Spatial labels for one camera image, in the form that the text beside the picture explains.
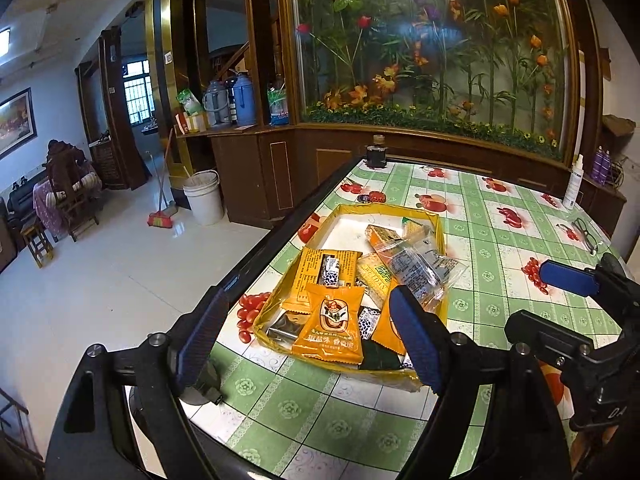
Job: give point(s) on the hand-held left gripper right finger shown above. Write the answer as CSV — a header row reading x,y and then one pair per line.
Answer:
x,y
415,340

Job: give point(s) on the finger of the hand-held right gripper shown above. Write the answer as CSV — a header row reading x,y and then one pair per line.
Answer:
x,y
545,337
567,277

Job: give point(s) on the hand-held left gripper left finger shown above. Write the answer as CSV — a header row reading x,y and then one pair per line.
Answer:
x,y
200,340

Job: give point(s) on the dark green snack packet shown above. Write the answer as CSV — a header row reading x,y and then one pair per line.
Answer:
x,y
380,357

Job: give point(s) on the small blue white candy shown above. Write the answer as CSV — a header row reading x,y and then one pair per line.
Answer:
x,y
369,322
331,270

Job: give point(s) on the clear plastic bag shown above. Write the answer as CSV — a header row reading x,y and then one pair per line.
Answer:
x,y
430,270

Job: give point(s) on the silver dark snack packet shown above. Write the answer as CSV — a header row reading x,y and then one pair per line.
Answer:
x,y
285,330

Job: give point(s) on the small orange packet with figure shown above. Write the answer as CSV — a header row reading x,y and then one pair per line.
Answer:
x,y
330,325

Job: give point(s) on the clear cracker packet dark stripe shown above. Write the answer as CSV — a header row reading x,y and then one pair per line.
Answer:
x,y
387,237

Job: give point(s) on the orange snack packet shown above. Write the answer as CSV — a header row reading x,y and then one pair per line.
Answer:
x,y
310,280

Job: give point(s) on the yellow-taped white cardboard tray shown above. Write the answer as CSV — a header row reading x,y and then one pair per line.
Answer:
x,y
350,225

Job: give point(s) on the eyeglasses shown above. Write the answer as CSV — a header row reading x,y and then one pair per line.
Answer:
x,y
585,235

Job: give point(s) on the white spray bottle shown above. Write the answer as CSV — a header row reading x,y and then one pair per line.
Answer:
x,y
573,185

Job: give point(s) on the green checkered fruit tablecloth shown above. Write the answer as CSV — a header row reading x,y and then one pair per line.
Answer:
x,y
480,210

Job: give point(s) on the purple bottles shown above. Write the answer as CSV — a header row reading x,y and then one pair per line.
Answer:
x,y
601,165

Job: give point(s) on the red broom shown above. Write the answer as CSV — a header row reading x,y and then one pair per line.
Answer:
x,y
162,217

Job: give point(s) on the white plastic bucket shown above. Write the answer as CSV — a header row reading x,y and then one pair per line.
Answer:
x,y
202,200

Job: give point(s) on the small round red tin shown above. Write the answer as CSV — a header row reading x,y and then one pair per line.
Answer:
x,y
371,197

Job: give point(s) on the wooden chair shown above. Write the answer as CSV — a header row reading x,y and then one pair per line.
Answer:
x,y
77,215

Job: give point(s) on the wooden stool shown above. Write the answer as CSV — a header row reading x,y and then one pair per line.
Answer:
x,y
36,242

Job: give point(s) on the small dark jar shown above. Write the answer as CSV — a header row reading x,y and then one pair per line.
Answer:
x,y
377,152

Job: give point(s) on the brown wooden cabinet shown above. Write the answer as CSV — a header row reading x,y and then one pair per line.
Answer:
x,y
300,170

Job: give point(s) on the grey thermos flask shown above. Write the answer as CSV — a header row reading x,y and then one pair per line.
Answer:
x,y
216,105

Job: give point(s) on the green and white bag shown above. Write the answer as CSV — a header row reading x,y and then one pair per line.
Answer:
x,y
190,101

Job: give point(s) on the blue thermos flask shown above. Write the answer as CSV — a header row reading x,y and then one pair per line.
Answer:
x,y
245,100

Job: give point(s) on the artificial flower display case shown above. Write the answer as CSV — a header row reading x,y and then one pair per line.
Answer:
x,y
430,50

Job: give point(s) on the framed wall picture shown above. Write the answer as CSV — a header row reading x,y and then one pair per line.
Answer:
x,y
17,122

